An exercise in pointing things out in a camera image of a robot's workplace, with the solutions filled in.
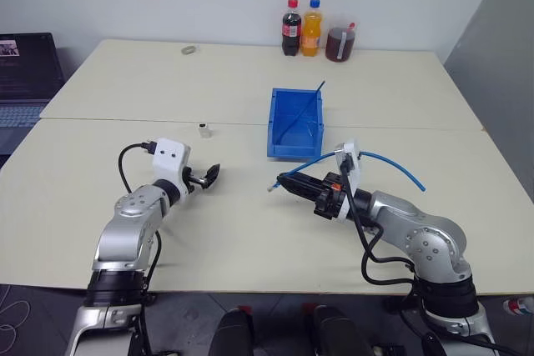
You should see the dark cable tie in bin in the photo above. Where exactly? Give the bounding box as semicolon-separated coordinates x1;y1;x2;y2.
278;78;327;145

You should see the long curved blue cable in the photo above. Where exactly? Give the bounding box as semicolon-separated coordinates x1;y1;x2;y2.
266;149;427;194

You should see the thin white floor cable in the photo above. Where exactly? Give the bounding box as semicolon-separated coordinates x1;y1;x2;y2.
0;283;31;347

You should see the dark open laptop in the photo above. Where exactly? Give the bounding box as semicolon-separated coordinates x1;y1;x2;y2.
0;32;67;158

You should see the orange soda bottle blue cap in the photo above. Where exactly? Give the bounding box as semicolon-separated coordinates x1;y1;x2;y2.
300;0;324;58

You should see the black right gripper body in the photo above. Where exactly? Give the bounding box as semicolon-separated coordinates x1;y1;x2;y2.
312;171;348;221

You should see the cola bottle red cap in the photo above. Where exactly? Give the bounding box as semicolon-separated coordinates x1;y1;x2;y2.
280;0;304;58

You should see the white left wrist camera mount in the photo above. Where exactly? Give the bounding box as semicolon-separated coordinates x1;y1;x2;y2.
150;138;193;195

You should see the dark rounded shape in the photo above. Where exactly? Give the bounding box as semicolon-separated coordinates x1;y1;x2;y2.
207;306;256;356
300;302;373;356

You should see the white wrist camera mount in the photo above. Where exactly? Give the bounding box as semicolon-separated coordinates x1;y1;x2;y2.
150;138;193;195
333;138;362;224

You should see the blue plastic bin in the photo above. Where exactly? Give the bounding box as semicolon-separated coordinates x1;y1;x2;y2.
265;88;326;162

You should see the clear jug dark liquid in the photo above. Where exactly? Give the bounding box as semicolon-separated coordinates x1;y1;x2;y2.
325;13;361;63

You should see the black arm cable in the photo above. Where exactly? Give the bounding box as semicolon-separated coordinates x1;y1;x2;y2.
339;157;423;290
118;140;164;293

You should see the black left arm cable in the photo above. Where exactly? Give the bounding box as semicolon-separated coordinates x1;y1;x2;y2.
118;140;164;293

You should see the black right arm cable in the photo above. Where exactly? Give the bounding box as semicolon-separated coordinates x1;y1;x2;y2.
339;157;423;290

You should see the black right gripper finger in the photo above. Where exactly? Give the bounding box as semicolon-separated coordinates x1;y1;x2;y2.
278;172;330;191
276;183;323;204

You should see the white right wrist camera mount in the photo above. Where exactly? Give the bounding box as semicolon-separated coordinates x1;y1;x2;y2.
333;138;362;224

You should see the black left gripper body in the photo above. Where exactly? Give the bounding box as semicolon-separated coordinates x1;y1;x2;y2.
181;167;207;196

